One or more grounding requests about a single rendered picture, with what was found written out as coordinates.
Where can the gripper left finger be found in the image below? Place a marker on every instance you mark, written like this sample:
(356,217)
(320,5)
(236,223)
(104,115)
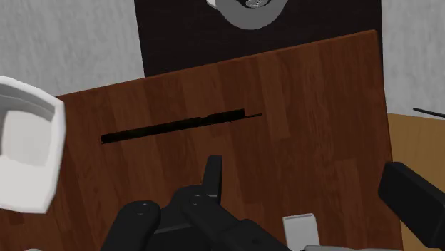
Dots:
(194,208)

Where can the long flat black object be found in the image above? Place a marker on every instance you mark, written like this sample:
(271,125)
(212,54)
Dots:
(167,128)

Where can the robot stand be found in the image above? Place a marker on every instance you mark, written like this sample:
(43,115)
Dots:
(180,38)

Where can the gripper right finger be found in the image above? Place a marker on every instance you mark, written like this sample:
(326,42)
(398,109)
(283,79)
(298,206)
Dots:
(413,200)

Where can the brown wooden table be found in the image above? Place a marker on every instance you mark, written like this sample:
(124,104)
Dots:
(313,121)

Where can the white square bowl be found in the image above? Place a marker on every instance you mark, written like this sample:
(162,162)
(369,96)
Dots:
(27,156)

